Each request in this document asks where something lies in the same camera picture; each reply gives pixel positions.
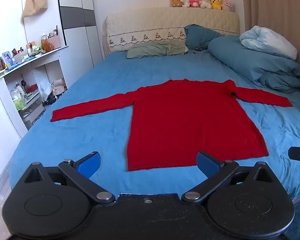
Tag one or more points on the white bear plush toy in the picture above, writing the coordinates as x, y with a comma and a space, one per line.
205, 2

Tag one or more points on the blue pillow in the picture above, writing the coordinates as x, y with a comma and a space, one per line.
200, 36

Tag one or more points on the light blue blanket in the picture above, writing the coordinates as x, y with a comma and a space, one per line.
267, 40

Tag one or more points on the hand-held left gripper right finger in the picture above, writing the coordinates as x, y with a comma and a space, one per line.
207, 165

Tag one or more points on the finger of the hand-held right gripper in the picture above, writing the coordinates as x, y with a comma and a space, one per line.
298, 153

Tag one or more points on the green pillow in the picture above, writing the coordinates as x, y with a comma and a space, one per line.
155, 48

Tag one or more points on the yellow plush toy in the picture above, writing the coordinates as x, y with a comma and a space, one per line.
215, 3

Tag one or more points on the white and grey wardrobe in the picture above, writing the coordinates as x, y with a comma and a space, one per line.
77, 35

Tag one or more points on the pink basket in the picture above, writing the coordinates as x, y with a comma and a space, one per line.
56, 41

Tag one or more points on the beige curtain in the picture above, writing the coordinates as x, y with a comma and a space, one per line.
277, 5

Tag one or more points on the green plastic bag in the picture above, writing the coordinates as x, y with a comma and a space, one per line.
19, 103

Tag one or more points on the brown and white plush toy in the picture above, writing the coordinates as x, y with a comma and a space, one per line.
175, 2

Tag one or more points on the pale pink plush toy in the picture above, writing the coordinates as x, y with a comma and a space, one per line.
227, 5

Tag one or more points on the brown teddy bear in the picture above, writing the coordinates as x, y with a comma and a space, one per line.
47, 46

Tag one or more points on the small dark object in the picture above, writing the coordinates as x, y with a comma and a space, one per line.
198, 50

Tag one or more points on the clear bottle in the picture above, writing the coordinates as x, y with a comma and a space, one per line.
43, 37

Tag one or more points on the beige quilted headboard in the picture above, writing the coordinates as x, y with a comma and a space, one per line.
152, 22

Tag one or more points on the red knit sweater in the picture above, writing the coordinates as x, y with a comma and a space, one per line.
185, 125

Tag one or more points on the red box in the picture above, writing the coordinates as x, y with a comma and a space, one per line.
32, 88

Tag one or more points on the blue duvet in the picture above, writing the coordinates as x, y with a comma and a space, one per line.
240, 55

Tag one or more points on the white shelf unit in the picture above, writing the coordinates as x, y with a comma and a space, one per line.
52, 57

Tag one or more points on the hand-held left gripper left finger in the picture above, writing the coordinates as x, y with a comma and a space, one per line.
90, 166

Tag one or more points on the bed with blue sheet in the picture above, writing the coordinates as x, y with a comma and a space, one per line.
115, 80

